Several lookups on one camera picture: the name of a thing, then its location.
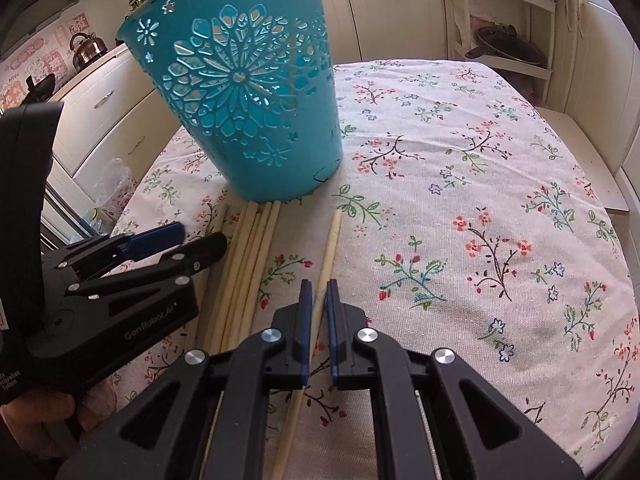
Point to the black wok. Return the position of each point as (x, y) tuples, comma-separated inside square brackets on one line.
[(42, 91)]

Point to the pale bamboo chopstick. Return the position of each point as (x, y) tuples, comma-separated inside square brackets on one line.
[(330, 245)]

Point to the person's left hand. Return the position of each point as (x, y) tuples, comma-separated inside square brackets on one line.
[(35, 425)]

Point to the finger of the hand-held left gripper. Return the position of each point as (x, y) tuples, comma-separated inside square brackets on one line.
[(200, 252), (150, 240)]

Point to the grey metal door frame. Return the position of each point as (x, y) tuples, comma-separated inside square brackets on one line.
[(60, 210)]

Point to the floral white tablecloth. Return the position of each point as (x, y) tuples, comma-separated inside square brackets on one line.
[(450, 210)]

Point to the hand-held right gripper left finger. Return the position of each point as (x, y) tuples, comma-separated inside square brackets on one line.
[(306, 332)]

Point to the cream drawer cabinet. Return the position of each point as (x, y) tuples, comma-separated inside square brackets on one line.
[(100, 120)]

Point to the pile of wooden chopsticks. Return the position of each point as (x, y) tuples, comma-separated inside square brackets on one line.
[(250, 260)]

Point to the metal kettle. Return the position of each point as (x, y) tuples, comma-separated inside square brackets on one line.
[(90, 52)]

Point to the clear plastic bag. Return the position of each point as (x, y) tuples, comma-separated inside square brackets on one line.
[(112, 190)]

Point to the black frying pan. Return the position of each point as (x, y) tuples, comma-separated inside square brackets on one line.
[(510, 50)]

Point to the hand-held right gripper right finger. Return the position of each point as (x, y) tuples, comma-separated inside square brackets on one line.
[(332, 332)]

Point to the teal perforated plastic basket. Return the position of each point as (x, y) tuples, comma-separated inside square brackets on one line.
[(300, 135)]

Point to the white shelf rack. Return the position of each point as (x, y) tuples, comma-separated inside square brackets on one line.
[(500, 5)]

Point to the cream wooden board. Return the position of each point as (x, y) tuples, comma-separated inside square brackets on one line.
[(585, 160)]

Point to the cream door cabinets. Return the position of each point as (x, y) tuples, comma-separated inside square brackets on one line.
[(345, 15)]

